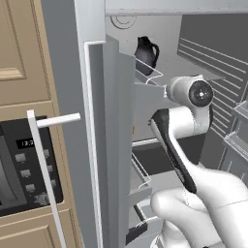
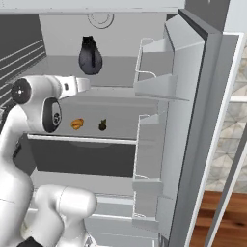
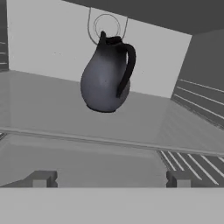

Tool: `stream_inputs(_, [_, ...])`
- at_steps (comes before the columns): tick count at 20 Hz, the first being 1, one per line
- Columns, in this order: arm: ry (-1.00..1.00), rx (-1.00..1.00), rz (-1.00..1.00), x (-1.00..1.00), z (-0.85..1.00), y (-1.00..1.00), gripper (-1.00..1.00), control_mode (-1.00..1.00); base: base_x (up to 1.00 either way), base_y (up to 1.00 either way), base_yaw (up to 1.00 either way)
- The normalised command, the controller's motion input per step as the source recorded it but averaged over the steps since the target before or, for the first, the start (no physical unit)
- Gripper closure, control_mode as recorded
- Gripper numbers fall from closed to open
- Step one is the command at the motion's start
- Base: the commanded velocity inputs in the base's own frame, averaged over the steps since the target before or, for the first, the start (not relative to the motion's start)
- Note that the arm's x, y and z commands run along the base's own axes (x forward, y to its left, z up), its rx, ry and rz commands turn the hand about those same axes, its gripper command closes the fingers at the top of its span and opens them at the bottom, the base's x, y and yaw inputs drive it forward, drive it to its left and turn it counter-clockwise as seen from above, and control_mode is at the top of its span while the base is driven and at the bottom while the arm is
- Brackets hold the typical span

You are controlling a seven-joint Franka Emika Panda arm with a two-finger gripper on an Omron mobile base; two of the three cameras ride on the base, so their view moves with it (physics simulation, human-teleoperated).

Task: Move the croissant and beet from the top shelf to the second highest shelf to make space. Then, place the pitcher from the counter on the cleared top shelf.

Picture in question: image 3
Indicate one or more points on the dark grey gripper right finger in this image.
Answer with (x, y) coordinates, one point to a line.
(178, 178)

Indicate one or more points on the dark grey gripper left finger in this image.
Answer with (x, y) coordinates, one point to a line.
(43, 177)

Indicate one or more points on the glass fridge shelf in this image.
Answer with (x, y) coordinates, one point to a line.
(87, 166)
(43, 108)

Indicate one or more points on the grey fridge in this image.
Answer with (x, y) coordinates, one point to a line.
(35, 38)

